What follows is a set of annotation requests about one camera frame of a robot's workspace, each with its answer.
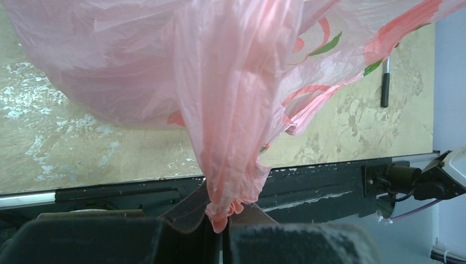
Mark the pink plastic bag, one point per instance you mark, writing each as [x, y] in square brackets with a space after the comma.
[235, 74]

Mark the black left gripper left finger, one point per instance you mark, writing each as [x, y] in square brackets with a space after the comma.
[181, 235]

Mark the small black hammer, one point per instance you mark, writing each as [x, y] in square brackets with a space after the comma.
[385, 85]

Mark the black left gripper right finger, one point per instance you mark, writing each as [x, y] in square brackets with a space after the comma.
[254, 237]

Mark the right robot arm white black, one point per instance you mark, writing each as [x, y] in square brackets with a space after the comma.
[442, 179]

